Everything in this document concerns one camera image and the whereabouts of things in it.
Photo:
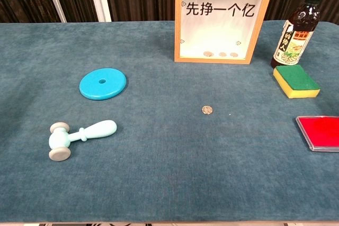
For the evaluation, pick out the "blue disc with hole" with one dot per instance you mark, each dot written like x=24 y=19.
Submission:
x=111 y=87

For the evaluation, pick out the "wooden frame coin bank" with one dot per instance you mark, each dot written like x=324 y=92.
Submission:
x=217 y=32

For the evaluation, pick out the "silver coin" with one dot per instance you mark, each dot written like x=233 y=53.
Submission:
x=233 y=54
x=208 y=54
x=206 y=110
x=222 y=54

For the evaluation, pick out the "green yellow sponge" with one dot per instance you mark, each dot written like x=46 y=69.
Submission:
x=296 y=79

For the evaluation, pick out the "blue velvet tablecloth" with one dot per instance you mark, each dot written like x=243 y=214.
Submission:
x=159 y=157

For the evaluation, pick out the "red ink pad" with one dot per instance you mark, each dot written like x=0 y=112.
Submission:
x=321 y=132

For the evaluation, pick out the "light blue toy hammer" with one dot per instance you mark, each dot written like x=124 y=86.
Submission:
x=62 y=138

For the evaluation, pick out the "dark sauce bottle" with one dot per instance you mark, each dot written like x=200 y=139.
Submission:
x=294 y=40

